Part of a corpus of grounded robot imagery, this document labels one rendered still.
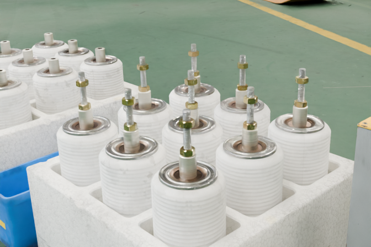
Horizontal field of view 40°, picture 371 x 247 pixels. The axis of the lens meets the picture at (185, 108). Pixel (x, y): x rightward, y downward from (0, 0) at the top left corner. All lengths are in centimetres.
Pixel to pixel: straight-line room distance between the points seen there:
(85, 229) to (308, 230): 32
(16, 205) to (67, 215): 16
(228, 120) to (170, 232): 27
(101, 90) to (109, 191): 47
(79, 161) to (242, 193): 26
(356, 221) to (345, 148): 64
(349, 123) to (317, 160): 71
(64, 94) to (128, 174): 44
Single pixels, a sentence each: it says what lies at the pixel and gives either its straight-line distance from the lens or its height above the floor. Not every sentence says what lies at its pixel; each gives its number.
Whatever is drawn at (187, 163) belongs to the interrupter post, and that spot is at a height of 27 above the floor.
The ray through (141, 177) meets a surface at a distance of 71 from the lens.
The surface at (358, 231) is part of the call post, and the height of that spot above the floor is 17.
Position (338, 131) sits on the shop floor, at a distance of 145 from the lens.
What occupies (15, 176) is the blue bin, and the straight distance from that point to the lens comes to 104.
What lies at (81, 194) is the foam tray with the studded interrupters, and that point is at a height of 18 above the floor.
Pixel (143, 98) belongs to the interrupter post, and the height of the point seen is 27.
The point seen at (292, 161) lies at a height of 21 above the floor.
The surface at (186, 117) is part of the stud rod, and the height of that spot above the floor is 33.
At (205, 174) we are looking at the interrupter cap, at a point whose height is 25.
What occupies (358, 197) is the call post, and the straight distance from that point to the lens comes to 71.
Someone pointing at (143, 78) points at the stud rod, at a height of 30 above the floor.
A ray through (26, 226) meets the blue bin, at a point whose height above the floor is 5.
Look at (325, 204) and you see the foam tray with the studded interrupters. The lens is 80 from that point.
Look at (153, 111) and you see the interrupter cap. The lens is 86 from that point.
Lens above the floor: 56
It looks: 21 degrees down
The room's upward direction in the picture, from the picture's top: 2 degrees counter-clockwise
